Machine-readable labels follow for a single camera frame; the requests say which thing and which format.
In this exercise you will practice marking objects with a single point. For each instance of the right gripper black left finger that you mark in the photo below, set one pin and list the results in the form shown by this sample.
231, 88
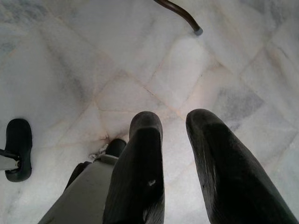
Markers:
137, 168

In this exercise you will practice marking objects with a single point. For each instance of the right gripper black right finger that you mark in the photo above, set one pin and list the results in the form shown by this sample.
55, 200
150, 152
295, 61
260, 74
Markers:
229, 177

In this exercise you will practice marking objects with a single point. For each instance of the robot black right foot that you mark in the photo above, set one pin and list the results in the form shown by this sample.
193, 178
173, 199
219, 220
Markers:
116, 145

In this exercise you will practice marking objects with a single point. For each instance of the robot black foot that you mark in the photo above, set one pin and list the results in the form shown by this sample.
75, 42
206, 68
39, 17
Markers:
116, 145
19, 137

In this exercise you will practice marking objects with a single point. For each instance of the robot grey right leg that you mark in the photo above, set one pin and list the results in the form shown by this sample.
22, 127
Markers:
81, 193

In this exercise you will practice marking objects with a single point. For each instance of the robot grey leg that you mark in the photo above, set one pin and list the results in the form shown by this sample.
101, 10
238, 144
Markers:
81, 193
5, 163

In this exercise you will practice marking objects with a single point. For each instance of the robot black left foot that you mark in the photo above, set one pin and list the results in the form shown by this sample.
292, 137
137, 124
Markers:
19, 137

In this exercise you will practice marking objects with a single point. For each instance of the robot grey left leg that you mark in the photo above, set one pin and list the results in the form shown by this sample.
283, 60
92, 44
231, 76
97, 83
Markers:
5, 163

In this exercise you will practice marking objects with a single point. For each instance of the dark curved metal table leg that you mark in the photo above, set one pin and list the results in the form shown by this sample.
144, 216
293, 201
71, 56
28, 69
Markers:
184, 15

